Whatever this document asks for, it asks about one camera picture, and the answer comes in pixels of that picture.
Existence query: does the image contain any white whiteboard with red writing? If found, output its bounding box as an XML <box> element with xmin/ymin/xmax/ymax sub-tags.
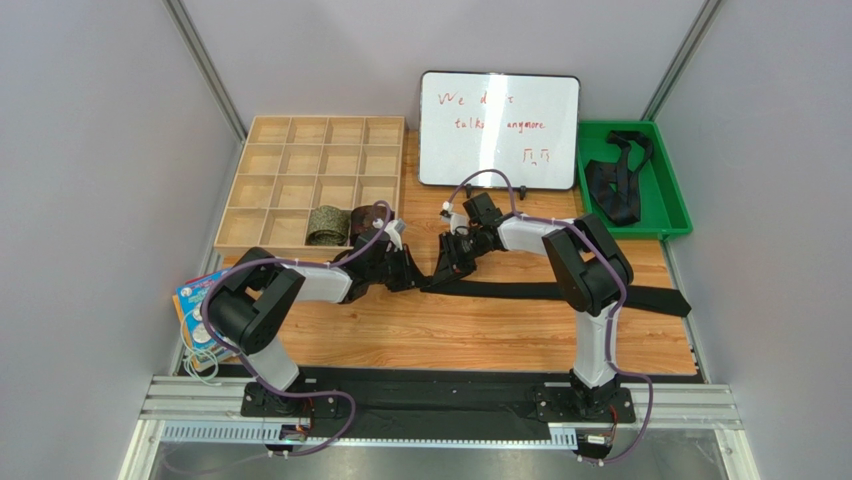
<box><xmin>418</xmin><ymin>71</ymin><xmax>581</xmax><ymax>191</ymax></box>

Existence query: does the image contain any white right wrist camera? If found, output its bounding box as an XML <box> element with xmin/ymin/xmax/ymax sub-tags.
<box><xmin>440</xmin><ymin>202</ymin><xmax>469</xmax><ymax>235</ymax></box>

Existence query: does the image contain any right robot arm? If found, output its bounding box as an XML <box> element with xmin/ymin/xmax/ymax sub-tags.
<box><xmin>425</xmin><ymin>193</ymin><xmax>633</xmax><ymax>418</ymax></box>

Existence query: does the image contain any wooden compartment organizer box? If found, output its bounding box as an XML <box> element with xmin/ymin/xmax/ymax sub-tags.
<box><xmin>214</xmin><ymin>115</ymin><xmax>406</xmax><ymax>258</ymax></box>

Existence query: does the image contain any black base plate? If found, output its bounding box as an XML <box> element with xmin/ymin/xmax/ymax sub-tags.
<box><xmin>240</xmin><ymin>367</ymin><xmax>638</xmax><ymax>440</ymax></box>

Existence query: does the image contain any green plastic bin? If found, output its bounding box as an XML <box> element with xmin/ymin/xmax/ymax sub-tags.
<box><xmin>577</xmin><ymin>121</ymin><xmax>693</xmax><ymax>241</ymax></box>

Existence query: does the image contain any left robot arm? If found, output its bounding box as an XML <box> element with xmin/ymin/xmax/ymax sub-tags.
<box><xmin>200</xmin><ymin>229</ymin><xmax>427</xmax><ymax>411</ymax></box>

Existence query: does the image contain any dark striped tie in bin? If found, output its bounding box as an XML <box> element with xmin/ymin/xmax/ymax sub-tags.
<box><xmin>584</xmin><ymin>130</ymin><xmax>655</xmax><ymax>227</ymax></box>

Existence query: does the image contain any green patterned rolled tie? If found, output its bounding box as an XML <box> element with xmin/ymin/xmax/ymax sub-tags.
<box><xmin>306</xmin><ymin>205</ymin><xmax>350</xmax><ymax>246</ymax></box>

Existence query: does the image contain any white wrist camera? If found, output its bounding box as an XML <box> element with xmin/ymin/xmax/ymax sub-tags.
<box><xmin>440</xmin><ymin>202</ymin><xmax>469</xmax><ymax>235</ymax></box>
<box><xmin>373</xmin><ymin>219</ymin><xmax>406</xmax><ymax>250</ymax></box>

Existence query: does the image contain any aluminium frame rail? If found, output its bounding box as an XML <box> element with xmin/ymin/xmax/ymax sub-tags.
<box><xmin>120</xmin><ymin>367</ymin><xmax>759</xmax><ymax>479</ymax></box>

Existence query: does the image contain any brown red rolled tie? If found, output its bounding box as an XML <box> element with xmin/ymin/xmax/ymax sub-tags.
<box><xmin>349</xmin><ymin>205</ymin><xmax>395</xmax><ymax>245</ymax></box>

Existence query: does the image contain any black tie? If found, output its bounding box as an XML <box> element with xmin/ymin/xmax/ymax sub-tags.
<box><xmin>421</xmin><ymin>280</ymin><xmax>692</xmax><ymax>317</ymax></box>

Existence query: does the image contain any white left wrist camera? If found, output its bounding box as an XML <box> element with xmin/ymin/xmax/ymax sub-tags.
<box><xmin>373</xmin><ymin>219</ymin><xmax>406</xmax><ymax>250</ymax></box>

